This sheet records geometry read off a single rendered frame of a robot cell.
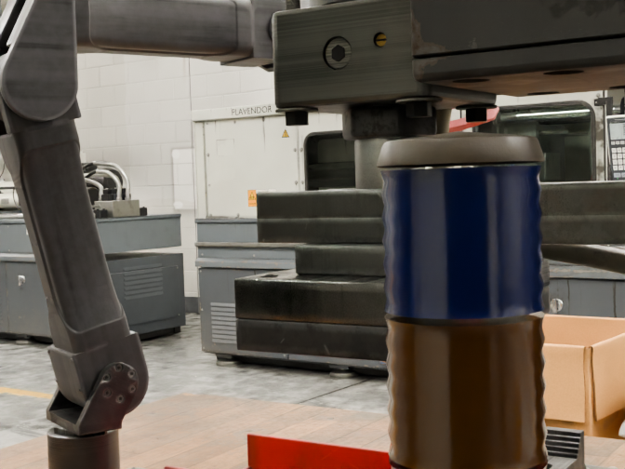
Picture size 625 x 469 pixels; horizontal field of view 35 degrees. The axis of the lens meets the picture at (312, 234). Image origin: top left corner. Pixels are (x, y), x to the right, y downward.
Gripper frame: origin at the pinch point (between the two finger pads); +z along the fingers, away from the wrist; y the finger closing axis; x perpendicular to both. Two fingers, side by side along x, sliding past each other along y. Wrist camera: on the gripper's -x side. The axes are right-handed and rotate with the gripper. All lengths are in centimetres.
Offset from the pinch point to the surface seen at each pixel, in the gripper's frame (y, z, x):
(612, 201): -27, 30, 31
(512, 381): -42, 36, 46
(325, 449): 10.3, -2.8, 34.6
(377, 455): 10.2, 2.3, 33.6
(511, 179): -45, 35, 43
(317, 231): -25.9, 15.2, 34.2
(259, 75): 438, -531, -378
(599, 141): 315, -147, -245
